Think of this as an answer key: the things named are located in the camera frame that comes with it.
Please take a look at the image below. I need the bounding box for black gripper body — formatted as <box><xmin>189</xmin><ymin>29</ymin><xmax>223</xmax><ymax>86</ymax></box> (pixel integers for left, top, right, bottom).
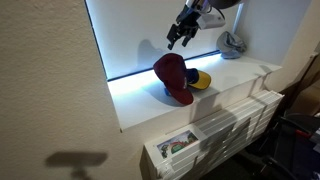
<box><xmin>171</xmin><ymin>4</ymin><xmax>202</xmax><ymax>35</ymax></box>

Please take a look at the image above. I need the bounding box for maroon baseball cap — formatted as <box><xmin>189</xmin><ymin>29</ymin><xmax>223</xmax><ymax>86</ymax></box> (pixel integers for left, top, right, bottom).
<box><xmin>153</xmin><ymin>52</ymin><xmax>195</xmax><ymax>106</ymax></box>

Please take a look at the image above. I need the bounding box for white windowsill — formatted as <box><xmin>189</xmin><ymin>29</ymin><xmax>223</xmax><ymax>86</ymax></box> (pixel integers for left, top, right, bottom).
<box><xmin>107</xmin><ymin>53</ymin><xmax>283</xmax><ymax>133</ymax></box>

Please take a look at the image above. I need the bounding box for grey baseball cap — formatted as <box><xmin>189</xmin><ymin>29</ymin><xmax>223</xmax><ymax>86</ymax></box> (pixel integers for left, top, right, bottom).
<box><xmin>215</xmin><ymin>30</ymin><xmax>248</xmax><ymax>60</ymax></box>

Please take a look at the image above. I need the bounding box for blue cap with yellow brim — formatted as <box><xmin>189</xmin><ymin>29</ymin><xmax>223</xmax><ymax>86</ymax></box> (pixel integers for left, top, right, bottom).
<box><xmin>185</xmin><ymin>68</ymin><xmax>212</xmax><ymax>91</ymax></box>

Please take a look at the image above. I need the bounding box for white drawer unit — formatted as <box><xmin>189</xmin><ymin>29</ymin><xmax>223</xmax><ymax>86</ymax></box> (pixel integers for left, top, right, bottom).
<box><xmin>139</xmin><ymin>89</ymin><xmax>285</xmax><ymax>180</ymax></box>

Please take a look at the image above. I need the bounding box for white box with colourful picture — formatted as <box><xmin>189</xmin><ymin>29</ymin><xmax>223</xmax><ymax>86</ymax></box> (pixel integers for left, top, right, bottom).
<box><xmin>144</xmin><ymin>124</ymin><xmax>208</xmax><ymax>168</ymax></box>

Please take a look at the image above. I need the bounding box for black chair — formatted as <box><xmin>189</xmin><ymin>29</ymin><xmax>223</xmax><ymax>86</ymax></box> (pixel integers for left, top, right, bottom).
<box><xmin>263</xmin><ymin>113</ymin><xmax>320</xmax><ymax>180</ymax></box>

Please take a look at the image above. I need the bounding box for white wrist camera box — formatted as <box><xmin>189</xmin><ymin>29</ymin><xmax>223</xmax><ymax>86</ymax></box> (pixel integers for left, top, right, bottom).
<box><xmin>199</xmin><ymin>13</ymin><xmax>227</xmax><ymax>31</ymax></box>

